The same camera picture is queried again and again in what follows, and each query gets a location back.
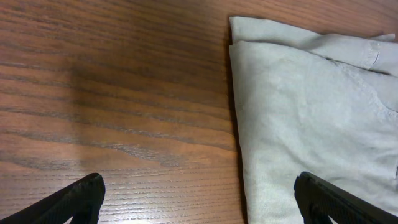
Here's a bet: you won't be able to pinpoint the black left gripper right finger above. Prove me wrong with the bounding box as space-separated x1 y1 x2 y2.
294 172 397 224

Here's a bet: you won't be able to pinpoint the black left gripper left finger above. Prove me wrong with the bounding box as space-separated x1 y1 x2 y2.
1 173 106 224

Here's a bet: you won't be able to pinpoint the khaki green shorts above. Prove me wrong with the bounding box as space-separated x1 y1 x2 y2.
229 16 397 223

